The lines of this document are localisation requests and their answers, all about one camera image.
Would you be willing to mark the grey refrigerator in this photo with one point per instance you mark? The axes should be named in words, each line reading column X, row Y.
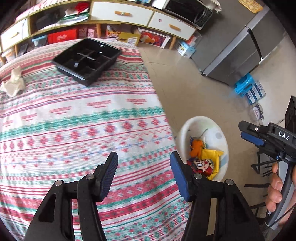
column 233, row 42

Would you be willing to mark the red drink can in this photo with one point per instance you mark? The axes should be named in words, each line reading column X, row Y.
column 204, row 167

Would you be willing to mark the blue plastic stool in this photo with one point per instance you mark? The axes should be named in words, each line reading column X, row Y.
column 242, row 86

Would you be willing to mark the patterned knit tablecloth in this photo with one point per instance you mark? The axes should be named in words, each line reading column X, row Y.
column 60, row 129

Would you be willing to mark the yellow cardboard box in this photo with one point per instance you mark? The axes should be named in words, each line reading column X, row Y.
column 129, row 38

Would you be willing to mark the black plastic compartment tray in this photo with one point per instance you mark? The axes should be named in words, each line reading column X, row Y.
column 86, row 60

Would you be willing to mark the white trash bin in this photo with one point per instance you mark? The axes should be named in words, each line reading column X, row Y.
column 207, row 130

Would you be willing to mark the orange mesh bag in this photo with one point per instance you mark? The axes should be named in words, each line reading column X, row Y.
column 197, row 147

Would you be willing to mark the white blue packets on floor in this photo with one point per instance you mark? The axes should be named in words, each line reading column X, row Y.
column 255, row 93

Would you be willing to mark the white wood TV cabinet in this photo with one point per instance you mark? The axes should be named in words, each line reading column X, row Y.
column 93, row 19

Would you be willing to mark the colourful picture box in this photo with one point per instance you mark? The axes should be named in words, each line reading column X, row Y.
column 153, row 38

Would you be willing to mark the black microwave oven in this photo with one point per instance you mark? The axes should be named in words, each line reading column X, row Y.
column 191, row 11

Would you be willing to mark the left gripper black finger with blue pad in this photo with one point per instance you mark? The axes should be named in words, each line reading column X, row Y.
column 234, row 218
column 53, row 219

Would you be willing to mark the red gift box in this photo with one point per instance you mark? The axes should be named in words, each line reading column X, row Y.
column 62, row 36

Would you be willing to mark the white tissue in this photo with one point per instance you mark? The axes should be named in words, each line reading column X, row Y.
column 15, row 84

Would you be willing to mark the person's right hand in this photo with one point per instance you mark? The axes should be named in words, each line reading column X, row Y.
column 274, row 193

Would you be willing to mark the white blue carton on floor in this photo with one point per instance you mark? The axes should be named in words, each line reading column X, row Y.
column 184, row 49

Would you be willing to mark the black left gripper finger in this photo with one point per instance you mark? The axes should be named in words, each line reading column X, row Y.
column 254, row 134

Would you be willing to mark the yellow snack wrapper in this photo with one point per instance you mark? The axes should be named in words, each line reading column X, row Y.
column 213, row 156

